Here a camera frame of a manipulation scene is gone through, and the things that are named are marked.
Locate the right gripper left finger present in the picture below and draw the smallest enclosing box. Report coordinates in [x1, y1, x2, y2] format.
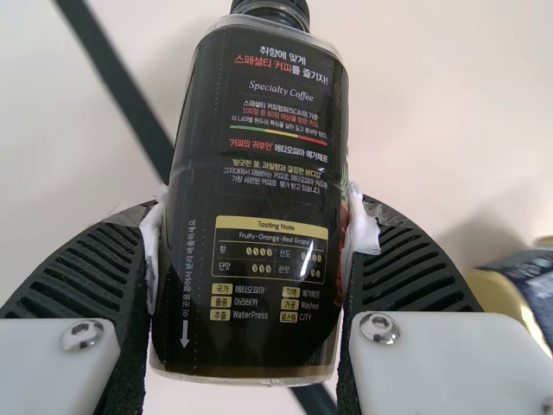
[0, 181, 170, 415]

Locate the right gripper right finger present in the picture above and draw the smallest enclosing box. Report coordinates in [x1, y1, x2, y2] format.
[336, 181, 553, 415]

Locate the rectangular tin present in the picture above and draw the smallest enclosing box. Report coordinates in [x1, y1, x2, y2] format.
[468, 235, 553, 360]

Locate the dark coffee bottle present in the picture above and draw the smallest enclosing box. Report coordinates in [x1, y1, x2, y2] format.
[149, 0, 351, 386]

